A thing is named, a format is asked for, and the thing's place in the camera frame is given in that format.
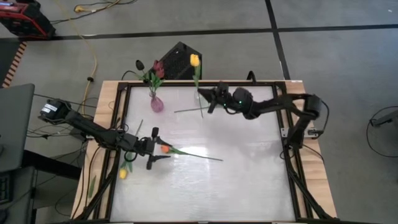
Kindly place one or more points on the grey desk panel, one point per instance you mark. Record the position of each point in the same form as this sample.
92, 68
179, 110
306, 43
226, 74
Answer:
15, 124

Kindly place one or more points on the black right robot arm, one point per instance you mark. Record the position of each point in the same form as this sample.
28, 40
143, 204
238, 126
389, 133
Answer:
273, 104

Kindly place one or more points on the black artificial tulip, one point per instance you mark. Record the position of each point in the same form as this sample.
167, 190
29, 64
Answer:
140, 64

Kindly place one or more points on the orange artificial tulip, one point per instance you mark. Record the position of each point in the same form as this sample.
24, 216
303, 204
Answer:
165, 149
189, 110

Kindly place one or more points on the grey stand leg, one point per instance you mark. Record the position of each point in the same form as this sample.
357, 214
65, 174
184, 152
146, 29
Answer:
387, 119

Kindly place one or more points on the red and black tool case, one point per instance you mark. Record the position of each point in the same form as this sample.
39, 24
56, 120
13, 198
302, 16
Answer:
18, 21

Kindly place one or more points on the loose green leaf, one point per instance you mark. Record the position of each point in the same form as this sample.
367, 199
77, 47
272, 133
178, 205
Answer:
92, 186

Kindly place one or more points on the purple glass vase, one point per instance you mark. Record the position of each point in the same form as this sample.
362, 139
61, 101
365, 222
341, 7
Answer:
157, 104

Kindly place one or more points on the black mat with striped edge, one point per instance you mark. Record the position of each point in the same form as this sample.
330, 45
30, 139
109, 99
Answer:
9, 56

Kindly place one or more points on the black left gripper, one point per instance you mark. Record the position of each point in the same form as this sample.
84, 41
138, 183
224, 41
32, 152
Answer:
141, 146

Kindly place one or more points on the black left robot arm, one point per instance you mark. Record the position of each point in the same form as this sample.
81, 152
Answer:
87, 127

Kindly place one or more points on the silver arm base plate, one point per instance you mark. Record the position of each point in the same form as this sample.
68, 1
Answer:
284, 132

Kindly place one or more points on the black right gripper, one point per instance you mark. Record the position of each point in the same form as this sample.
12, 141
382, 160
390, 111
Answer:
227, 99

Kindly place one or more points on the black aluminium table frame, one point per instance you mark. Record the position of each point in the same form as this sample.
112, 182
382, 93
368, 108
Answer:
202, 84

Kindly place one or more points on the black perforated box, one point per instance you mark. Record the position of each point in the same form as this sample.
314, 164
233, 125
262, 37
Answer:
180, 62

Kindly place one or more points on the yellow artificial tulip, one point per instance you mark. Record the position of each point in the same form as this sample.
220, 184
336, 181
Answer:
194, 60
123, 174

